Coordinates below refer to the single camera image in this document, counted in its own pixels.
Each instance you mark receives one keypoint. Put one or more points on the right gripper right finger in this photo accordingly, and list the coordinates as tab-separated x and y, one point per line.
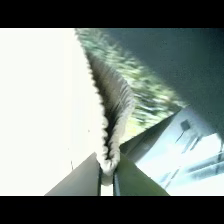
136	181

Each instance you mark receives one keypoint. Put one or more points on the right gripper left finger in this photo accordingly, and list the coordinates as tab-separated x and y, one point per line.
83	180

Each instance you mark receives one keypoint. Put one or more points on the brown pants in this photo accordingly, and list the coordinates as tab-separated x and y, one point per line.
113	100

